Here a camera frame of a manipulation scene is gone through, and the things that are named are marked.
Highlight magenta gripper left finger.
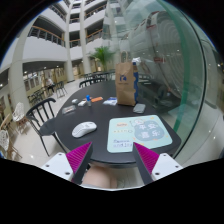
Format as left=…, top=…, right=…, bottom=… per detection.
left=66, top=142, right=93, bottom=185

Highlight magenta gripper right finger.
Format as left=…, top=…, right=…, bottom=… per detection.
left=132, top=142, right=159, bottom=185

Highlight light green mouse pad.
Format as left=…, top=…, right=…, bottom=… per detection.
left=107, top=115, right=173, bottom=153

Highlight white computer mouse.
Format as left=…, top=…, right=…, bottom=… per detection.
left=72, top=121, right=97, bottom=138

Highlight grey flat packet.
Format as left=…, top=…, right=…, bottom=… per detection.
left=62, top=105, right=76, bottom=115

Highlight grey phone case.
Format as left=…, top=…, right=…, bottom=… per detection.
left=133, top=103, right=146, bottom=114

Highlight small white box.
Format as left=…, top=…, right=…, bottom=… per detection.
left=78, top=101, right=86, bottom=107

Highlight round black table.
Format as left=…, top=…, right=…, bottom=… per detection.
left=55, top=81, right=181, bottom=168

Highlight black plastic chair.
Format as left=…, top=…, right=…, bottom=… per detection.
left=26, top=98, right=65, bottom=154

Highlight small blue-capped bottle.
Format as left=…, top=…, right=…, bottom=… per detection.
left=86, top=95, right=92, bottom=106

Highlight orange flat box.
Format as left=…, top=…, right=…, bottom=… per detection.
left=91, top=97, right=103, bottom=102

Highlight white blue tissue packet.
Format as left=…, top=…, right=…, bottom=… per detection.
left=103, top=97, right=117, bottom=106

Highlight white lattice chair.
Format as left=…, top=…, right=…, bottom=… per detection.
left=0, top=130, right=21, bottom=159
left=12, top=102, right=27, bottom=127

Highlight white lattice chair lower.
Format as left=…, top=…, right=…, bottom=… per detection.
left=0, top=130, right=21, bottom=159

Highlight black chair behind table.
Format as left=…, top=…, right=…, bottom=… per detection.
left=79, top=77, right=106, bottom=88

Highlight brown paper bag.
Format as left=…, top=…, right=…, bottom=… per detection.
left=115, top=60, right=139, bottom=107

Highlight green potted palm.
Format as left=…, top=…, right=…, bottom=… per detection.
left=90, top=46, right=114, bottom=71

